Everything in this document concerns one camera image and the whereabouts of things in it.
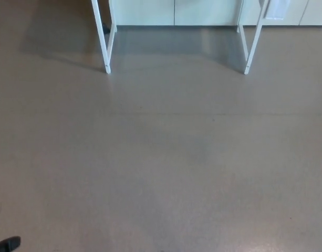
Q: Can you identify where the white cabinet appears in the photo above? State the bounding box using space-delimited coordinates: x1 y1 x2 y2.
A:
109 0 322 27

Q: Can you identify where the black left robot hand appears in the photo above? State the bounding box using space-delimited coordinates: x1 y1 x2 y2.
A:
0 236 22 252

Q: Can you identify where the white desk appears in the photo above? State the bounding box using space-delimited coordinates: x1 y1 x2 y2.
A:
91 0 271 76

